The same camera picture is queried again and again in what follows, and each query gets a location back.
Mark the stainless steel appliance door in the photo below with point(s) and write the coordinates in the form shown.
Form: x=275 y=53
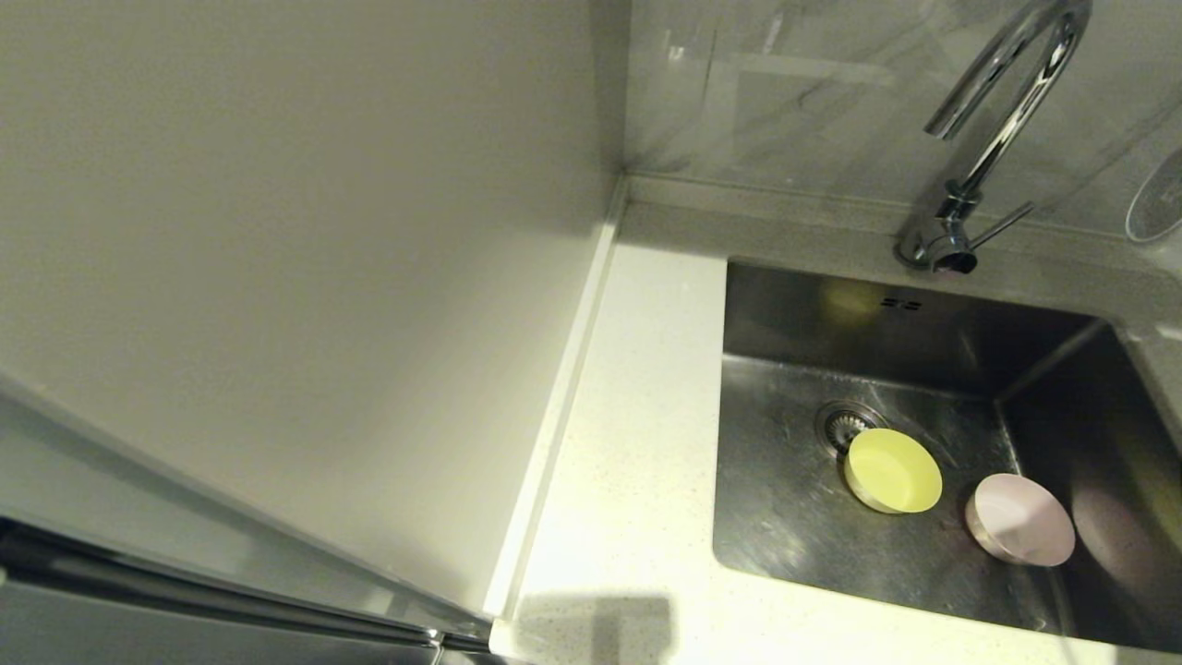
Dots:
x=138 y=637

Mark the gray bowl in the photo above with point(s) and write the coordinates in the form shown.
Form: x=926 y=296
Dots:
x=1159 y=208

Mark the stainless steel sink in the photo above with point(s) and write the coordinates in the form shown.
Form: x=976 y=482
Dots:
x=794 y=526

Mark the pink bowl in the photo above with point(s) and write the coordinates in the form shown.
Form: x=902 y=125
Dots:
x=1020 y=519

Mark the chrome gooseneck faucet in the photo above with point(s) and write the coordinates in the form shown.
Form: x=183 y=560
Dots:
x=1002 y=139

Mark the metal sink drain strainer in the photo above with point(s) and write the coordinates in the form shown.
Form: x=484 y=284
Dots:
x=836 y=425

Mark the yellow bowl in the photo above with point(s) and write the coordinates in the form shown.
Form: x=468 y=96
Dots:
x=893 y=471

